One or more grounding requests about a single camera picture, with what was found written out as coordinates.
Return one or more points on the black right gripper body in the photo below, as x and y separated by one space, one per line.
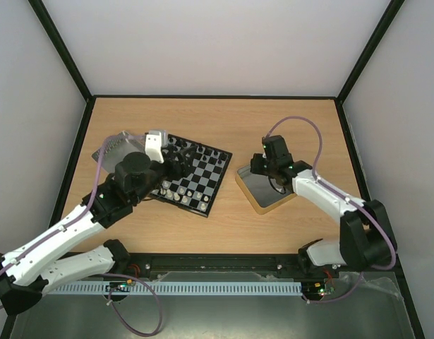
257 164

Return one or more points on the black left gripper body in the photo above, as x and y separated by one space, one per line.
173 173

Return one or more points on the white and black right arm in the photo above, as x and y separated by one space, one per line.
365 236

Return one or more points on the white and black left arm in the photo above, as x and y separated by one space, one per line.
31 271

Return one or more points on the black chess pieces row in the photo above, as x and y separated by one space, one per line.
203 153

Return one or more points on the right circuit board with LED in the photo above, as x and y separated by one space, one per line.
319 289

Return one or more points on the circuit board with led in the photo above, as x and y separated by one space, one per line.
319 289
122 286

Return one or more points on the left circuit board with LED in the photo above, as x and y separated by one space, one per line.
122 286

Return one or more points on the gold rimmed metal tin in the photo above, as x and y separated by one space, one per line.
262 194

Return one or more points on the black and silver chessboard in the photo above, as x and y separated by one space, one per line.
204 178

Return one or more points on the silver textured metal tray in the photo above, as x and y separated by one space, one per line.
117 148

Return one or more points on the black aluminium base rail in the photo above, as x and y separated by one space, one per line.
149 266

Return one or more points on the light blue slotted cable duct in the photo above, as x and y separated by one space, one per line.
186 288

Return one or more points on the black cage frame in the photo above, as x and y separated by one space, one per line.
54 35

